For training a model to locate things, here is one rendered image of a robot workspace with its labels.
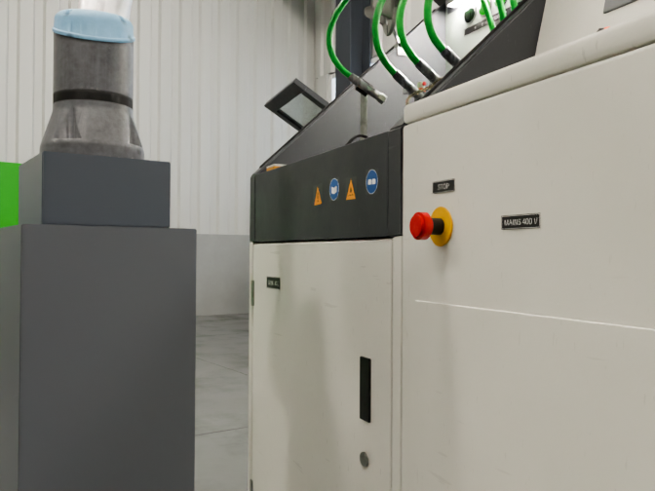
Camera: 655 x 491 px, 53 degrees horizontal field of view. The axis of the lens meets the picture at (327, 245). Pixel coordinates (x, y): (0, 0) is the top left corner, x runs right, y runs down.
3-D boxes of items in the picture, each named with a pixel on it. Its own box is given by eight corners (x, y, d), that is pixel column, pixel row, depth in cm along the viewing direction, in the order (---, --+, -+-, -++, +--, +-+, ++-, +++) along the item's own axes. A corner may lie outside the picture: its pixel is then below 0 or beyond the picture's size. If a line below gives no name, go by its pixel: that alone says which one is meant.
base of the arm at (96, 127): (51, 152, 90) (52, 80, 90) (30, 165, 102) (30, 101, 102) (158, 162, 98) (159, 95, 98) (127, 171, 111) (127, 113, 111)
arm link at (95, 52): (50, 86, 93) (51, -10, 93) (52, 105, 105) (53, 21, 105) (137, 94, 97) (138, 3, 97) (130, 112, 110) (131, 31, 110)
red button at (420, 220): (404, 245, 86) (404, 207, 86) (430, 246, 88) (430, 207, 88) (426, 245, 81) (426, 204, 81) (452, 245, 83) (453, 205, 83)
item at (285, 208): (254, 242, 154) (254, 174, 155) (272, 242, 156) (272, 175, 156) (387, 236, 98) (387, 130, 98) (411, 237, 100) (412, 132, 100)
